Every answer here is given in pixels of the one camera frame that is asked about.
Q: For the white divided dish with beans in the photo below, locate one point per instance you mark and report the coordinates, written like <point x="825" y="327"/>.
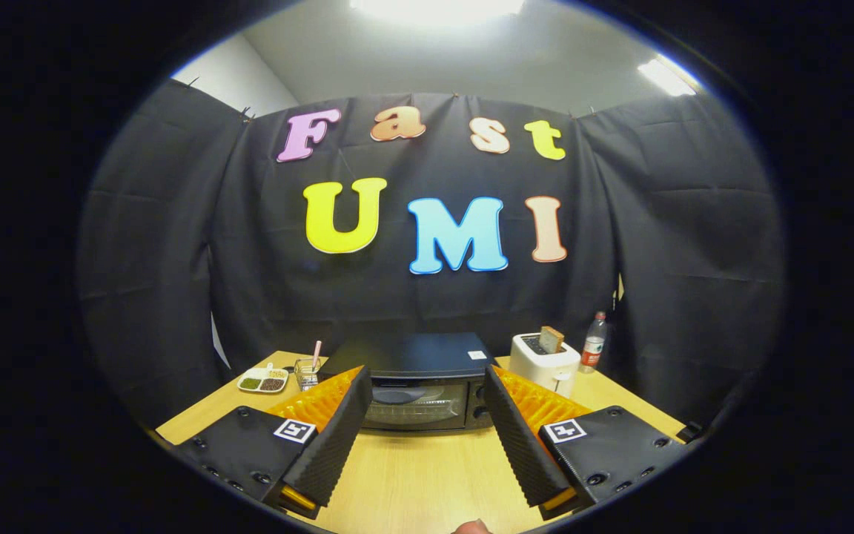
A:
<point x="262" y="382"/>

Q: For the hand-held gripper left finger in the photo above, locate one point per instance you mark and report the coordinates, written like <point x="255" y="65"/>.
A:
<point x="334" y="445"/>

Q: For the large ceiling light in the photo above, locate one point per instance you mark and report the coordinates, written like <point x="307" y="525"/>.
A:
<point x="438" y="9"/>

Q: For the white pop-up toaster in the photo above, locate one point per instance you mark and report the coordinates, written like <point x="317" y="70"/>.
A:
<point x="538" y="367"/>

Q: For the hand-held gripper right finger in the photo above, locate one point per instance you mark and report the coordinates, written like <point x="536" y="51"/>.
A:
<point x="523" y="445"/>

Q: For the clear glass jar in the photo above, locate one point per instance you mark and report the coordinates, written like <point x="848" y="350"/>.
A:
<point x="307" y="377"/>

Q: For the small ceiling light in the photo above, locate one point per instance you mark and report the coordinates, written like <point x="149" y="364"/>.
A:
<point x="666" y="76"/>

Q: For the clear water bottle red label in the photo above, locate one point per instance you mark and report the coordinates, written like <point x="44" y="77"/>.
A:
<point x="593" y="348"/>

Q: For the black toaster oven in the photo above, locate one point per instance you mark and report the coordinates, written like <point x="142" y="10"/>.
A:
<point x="412" y="352"/>

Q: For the bread slice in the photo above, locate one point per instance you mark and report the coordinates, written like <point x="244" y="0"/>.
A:
<point x="551" y="340"/>

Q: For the pink straw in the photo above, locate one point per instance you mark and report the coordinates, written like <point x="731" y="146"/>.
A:
<point x="316" y="352"/>

